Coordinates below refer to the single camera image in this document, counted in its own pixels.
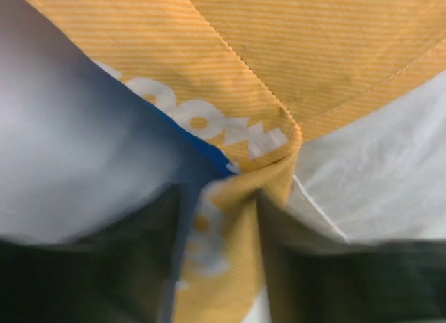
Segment blue yellow Mickey pillowcase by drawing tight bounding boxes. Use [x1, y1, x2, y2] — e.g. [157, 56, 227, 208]
[10, 0, 446, 323]

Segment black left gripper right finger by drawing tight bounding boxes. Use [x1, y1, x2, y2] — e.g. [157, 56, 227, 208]
[256, 191, 445, 323]

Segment white pillow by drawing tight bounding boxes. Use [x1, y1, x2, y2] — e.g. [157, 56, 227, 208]
[243, 70, 446, 323]

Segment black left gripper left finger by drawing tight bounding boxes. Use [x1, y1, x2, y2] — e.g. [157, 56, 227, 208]
[1, 184, 187, 322]

